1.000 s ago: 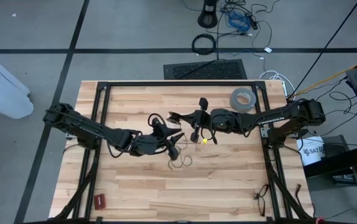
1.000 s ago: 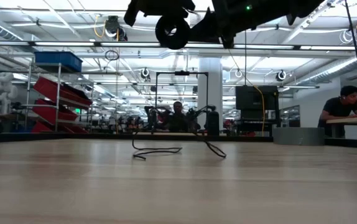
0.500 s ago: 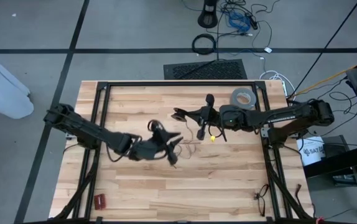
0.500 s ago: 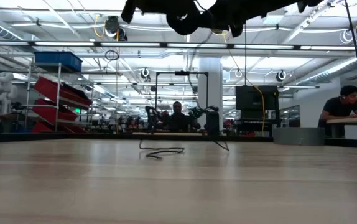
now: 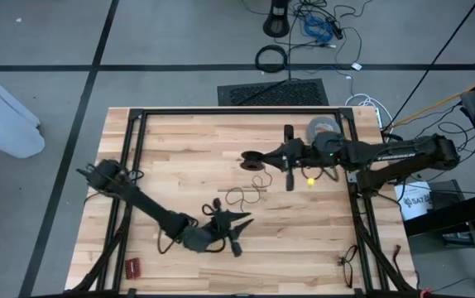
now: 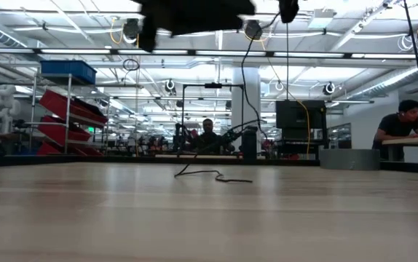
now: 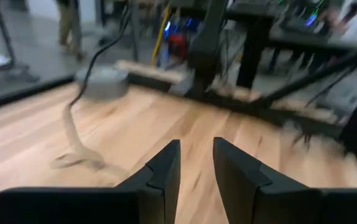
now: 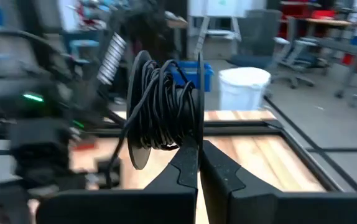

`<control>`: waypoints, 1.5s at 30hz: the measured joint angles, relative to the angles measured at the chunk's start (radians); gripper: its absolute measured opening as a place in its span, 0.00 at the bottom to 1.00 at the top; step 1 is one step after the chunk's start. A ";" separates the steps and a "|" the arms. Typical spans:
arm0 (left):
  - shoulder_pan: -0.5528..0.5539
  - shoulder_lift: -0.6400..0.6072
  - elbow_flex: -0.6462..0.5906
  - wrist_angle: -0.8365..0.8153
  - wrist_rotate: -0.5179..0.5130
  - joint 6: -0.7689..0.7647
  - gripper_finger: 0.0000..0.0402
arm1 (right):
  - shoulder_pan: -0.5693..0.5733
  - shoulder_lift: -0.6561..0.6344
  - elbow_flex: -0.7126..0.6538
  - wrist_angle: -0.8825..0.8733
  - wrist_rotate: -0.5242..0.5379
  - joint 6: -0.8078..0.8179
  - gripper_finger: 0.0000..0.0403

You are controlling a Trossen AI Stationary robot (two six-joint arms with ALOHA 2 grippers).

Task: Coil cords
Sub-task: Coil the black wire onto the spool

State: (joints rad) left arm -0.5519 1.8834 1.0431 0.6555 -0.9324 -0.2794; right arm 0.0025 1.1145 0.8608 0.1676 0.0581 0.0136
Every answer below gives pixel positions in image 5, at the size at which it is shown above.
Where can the red ridged block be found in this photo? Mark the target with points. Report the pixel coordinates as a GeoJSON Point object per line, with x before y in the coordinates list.
{"type": "Point", "coordinates": [133, 268]}

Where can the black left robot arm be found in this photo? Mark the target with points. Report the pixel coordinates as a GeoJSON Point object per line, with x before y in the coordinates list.
{"type": "Point", "coordinates": [146, 203]}

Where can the white power strip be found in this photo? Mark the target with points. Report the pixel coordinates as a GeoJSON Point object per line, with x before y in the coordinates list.
{"type": "Point", "coordinates": [378, 118]}

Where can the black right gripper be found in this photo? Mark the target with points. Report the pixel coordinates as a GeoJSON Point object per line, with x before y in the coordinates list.
{"type": "Point", "coordinates": [293, 153]}

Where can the black floor mat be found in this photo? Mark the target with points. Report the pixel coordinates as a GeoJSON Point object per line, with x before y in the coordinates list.
{"type": "Point", "coordinates": [270, 93]}

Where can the grey duct tape roll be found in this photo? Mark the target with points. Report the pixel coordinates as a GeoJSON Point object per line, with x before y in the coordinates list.
{"type": "Point", "coordinates": [320, 124]}

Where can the white plug adapter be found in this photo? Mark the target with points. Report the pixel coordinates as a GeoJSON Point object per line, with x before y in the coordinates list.
{"type": "Point", "coordinates": [356, 66]}

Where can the black aluminium table frame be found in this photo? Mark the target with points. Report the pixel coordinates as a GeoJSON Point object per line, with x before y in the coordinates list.
{"type": "Point", "coordinates": [241, 111]}

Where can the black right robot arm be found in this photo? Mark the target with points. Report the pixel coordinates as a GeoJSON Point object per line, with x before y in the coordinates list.
{"type": "Point", "coordinates": [407, 155]}

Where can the black eyeglasses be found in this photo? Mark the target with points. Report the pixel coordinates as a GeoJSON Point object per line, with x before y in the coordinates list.
{"type": "Point", "coordinates": [341, 260]}

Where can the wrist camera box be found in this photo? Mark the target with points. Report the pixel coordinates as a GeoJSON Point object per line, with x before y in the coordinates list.
{"type": "Point", "coordinates": [196, 240]}
{"type": "Point", "coordinates": [326, 145]}

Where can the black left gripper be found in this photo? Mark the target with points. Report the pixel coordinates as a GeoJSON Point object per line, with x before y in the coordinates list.
{"type": "Point", "coordinates": [225, 223]}

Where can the thin black slanted strut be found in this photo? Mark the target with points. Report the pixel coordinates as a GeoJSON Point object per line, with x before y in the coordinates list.
{"type": "Point", "coordinates": [434, 62]}

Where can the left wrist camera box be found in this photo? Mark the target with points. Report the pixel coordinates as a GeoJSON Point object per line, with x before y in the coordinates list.
{"type": "Point", "coordinates": [196, 240]}

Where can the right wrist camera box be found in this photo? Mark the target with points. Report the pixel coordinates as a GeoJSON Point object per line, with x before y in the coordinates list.
{"type": "Point", "coordinates": [326, 145]}

